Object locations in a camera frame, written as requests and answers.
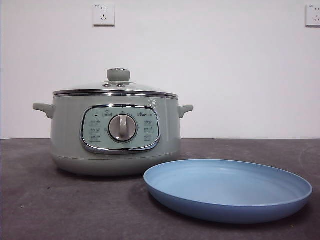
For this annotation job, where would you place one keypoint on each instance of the glass lid with green knob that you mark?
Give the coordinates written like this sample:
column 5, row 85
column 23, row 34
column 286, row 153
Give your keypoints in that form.
column 118, row 74

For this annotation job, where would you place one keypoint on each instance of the pale green electric steamer pot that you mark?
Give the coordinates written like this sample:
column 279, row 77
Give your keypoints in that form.
column 70, row 150

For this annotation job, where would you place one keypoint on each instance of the white wall socket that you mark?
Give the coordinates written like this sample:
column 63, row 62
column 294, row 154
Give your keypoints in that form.
column 313, row 15
column 104, row 15

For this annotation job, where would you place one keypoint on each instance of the blue round plate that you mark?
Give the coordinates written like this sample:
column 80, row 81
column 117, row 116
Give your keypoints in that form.
column 225, row 185

